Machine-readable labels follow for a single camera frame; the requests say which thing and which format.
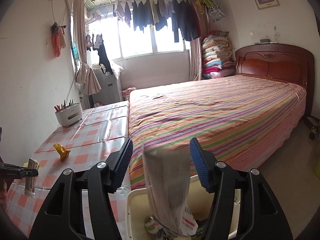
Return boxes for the white tube bottle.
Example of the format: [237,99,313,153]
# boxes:
[24,158,39,198]

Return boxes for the yellow wrapper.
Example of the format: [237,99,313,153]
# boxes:
[53,143,71,162]

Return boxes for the newspaper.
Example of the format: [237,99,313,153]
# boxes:
[142,146,191,237]

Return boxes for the white medicine box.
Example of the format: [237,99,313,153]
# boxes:
[179,205,198,236]

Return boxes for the green snack bag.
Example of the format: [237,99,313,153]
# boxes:
[144,217,163,235]

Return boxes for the cream plastic trash bin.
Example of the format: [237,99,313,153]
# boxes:
[125,175,241,239]

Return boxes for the checkered plastic tablecloth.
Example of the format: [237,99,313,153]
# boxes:
[7,101,129,236]

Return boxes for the white round utensil holder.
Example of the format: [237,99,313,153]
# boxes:
[54,101,82,127]

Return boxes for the striped bed cover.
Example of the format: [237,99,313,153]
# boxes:
[129,75,307,189]

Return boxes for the left striped curtain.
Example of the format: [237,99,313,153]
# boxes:
[73,0,101,95]

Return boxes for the striped curtain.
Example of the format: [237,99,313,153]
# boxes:
[189,38,202,81]
[73,0,101,95]

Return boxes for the white air cooler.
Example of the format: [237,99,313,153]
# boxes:
[92,69,123,105]

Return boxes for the pink cloth on hook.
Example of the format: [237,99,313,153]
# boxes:
[51,22,67,57]

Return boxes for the pink item on floor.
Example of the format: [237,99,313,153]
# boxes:
[121,87,136,100]

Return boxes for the black garment on cooler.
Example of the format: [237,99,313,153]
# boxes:
[94,35,114,75]

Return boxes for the wooden headboard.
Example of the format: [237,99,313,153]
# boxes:
[235,43,315,116]

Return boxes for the stack of folded quilts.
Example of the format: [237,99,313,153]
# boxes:
[201,30,236,80]

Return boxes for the right striped curtain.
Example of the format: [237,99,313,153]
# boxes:
[189,38,202,81]

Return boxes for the hanging dark clothes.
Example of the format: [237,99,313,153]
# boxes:
[112,0,204,43]

